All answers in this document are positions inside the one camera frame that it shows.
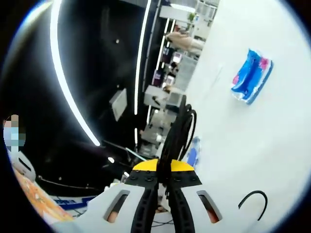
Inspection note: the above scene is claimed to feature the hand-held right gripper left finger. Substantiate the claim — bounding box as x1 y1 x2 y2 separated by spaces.
52 159 160 233

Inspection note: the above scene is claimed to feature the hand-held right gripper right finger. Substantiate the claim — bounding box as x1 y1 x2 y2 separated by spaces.
170 159 223 233

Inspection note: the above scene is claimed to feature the clear packet with blue pad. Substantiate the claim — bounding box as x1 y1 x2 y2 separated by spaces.
187 135 202 168

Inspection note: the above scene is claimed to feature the black cable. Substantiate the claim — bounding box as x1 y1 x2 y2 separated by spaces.
155 94 268 221

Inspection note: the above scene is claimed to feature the blue and pink plastic packet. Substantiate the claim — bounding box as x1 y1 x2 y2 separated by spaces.
230 48 274 105

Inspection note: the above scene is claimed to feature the white round table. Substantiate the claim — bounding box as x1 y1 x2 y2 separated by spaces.
155 0 311 233

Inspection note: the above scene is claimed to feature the white worn device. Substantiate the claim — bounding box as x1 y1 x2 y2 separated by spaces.
11 150 37 180

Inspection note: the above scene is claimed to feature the grey ceiling vent panel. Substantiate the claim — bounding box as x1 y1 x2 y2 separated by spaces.
109 88 128 122

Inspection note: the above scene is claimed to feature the curved ceiling light strip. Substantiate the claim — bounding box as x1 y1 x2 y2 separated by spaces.
134 0 156 115
50 0 101 147

